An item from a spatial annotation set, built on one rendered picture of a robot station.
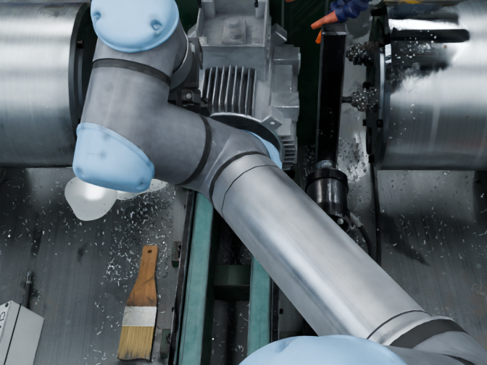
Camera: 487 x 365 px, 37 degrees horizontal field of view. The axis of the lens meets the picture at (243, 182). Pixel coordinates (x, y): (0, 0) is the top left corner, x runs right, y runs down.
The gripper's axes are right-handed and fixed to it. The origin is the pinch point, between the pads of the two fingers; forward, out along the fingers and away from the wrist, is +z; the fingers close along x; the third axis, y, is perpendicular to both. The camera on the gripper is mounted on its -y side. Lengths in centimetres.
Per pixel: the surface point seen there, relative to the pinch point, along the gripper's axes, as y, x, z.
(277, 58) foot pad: 12.4, -12.5, 8.7
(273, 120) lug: 0.9, -12.2, 1.1
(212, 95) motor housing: 4.7, -3.6, 2.3
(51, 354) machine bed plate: -31.6, 21.1, 14.9
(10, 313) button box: -25.3, 16.8, -14.1
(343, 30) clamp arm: 7.7, -20.5, -14.3
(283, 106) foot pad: 3.7, -13.5, 3.6
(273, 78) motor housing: 8.9, -12.0, 7.5
